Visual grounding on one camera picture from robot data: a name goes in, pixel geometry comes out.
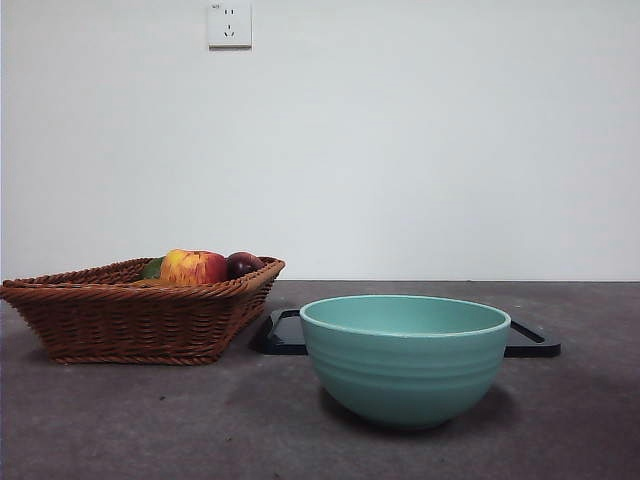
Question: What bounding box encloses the teal ribbed bowl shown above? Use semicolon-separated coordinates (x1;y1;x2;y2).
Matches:
298;294;512;431

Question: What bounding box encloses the dark red plum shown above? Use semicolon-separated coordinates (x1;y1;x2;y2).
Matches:
225;251;265;281

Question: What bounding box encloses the black rectangular tray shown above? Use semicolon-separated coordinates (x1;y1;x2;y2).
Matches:
248;308;562;359

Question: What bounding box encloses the red yellow apple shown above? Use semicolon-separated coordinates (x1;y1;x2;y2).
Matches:
158;248;229;287

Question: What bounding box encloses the brown wicker basket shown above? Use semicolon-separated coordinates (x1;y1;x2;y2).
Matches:
0;255;286;365

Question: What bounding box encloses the white wall socket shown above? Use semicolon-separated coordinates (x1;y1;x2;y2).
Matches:
207;0;253;51

